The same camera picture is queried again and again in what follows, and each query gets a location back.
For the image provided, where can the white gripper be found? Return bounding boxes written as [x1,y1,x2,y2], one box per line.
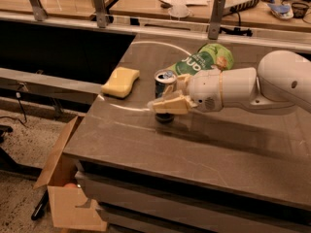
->
[148,67,258,115]

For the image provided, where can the red bull can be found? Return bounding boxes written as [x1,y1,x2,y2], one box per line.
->
[155,69,177,123]

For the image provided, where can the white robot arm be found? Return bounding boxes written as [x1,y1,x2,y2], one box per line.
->
[148,50,311,115]

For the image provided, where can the yellow sponge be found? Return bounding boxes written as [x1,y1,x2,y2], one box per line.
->
[101,67,140,98]

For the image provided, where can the green snack bag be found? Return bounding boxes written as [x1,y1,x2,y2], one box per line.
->
[169,44,234,76]

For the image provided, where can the white face mask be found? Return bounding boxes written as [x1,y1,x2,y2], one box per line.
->
[168,4,191,18]

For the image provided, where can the grey drawer front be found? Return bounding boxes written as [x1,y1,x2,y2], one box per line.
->
[76,171,311,233]

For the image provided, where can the grey power strip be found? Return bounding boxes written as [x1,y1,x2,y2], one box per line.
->
[224,0,259,16]

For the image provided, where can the blue white object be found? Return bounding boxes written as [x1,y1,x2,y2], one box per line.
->
[268,4,294,19]

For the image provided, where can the orange ball in box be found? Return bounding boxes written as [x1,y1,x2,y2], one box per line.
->
[63,183,78,188]

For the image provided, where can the cardboard box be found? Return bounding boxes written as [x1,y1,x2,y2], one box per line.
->
[34,116,107,232]

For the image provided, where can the black mesh cup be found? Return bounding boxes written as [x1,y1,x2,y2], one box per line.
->
[292,2,309,18]

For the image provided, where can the metal bracket right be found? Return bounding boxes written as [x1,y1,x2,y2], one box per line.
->
[208,0,225,40]

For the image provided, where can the metal bracket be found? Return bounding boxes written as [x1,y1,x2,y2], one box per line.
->
[208,0,225,40]
[93,0,109,28]
[29,0,48,21]

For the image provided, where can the black cable on desk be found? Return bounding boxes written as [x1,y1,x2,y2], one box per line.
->
[219,7,254,38]

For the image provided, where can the metal bracket middle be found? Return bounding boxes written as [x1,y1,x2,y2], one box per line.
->
[93,0,109,28]

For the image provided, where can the metal bracket left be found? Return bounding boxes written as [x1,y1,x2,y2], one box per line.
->
[29,0,48,21]

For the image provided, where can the black floor cable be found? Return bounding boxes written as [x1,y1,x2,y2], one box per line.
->
[0,91,29,128]

